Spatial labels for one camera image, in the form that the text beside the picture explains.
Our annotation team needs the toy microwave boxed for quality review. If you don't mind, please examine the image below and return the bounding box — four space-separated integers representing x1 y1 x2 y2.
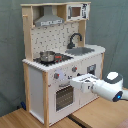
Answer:
67 3 90 21

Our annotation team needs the right red stove knob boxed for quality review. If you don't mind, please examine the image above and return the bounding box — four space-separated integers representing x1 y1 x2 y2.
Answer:
71 66 78 73

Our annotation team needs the grey range hood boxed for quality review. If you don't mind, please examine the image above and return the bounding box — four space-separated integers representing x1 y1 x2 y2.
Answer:
35 6 64 27

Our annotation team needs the black toy faucet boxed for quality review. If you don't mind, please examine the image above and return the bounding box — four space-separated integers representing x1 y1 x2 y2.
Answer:
67 33 82 49

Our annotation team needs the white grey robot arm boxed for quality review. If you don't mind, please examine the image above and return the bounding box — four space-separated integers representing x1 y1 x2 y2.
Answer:
70 72 128 102

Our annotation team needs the red stove knob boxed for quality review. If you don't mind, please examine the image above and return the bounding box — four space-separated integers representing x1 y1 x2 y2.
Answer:
71 66 78 73
54 73 60 79

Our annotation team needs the grey dishwasher panel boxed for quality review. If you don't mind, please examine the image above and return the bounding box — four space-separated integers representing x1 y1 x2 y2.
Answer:
87 65 96 74

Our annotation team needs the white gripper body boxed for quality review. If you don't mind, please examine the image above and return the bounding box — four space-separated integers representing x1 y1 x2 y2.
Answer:
70 74 98 93

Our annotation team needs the wooden toy kitchen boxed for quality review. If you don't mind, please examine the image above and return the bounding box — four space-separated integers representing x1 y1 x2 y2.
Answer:
22 2 105 127

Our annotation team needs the silver toy pot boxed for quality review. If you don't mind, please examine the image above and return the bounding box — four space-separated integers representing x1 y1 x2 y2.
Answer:
40 51 55 62

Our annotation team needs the left red stove knob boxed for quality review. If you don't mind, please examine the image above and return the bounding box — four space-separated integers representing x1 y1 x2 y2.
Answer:
54 73 60 79

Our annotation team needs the toy oven door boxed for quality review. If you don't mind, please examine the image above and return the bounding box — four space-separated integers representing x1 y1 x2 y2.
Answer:
56 86 74 111

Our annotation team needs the black toy stovetop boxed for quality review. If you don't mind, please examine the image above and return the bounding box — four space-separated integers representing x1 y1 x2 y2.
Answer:
34 53 70 66

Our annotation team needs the grey toy sink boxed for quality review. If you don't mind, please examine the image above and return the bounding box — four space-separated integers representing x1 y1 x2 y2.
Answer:
66 47 94 56

